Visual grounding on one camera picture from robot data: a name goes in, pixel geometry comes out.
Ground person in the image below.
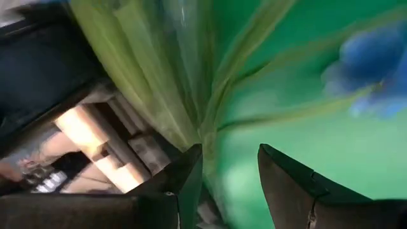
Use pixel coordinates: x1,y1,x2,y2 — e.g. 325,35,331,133
0,0,109,191

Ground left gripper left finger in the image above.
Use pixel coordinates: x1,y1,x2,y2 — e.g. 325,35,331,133
0,143,204,229

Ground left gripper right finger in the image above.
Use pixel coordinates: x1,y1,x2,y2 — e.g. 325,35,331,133
258,143,407,229

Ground blue flower bunch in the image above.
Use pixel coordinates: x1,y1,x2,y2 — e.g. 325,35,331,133
69,0,407,229

